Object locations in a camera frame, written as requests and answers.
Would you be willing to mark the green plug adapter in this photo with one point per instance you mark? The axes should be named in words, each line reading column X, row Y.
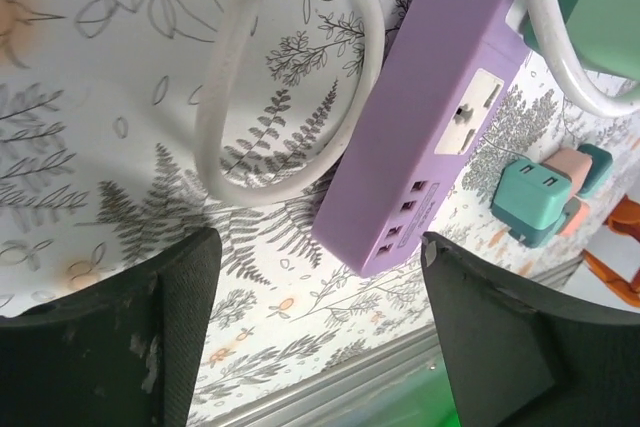
column 610, row 7

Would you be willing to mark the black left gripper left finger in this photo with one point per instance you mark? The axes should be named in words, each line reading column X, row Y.
column 100, row 357

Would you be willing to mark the purple power strip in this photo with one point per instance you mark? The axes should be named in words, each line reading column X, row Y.
column 425, row 97

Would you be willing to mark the teal plug adapter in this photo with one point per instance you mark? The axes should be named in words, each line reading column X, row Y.
column 537, row 238
column 530, row 207
column 600, row 162

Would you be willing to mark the floral table cloth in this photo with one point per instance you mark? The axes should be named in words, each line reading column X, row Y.
column 125, row 112

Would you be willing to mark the pink plug adapter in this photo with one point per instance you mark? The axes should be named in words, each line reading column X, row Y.
column 570, row 167
column 575, row 214

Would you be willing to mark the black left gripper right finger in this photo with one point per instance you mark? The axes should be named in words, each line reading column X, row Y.
column 525, row 362

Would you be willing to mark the aluminium frame rail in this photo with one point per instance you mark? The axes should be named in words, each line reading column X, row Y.
column 325, row 397

